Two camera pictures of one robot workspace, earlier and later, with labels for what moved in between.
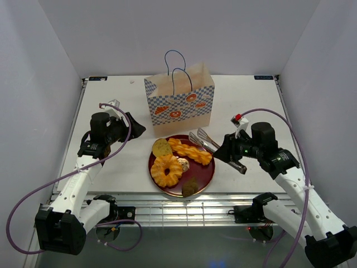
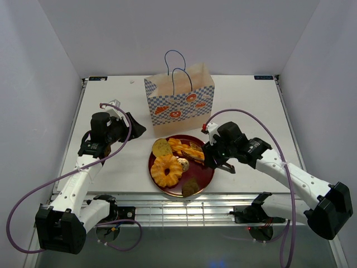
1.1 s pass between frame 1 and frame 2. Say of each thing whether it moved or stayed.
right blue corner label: stayed
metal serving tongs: moved
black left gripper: stayed
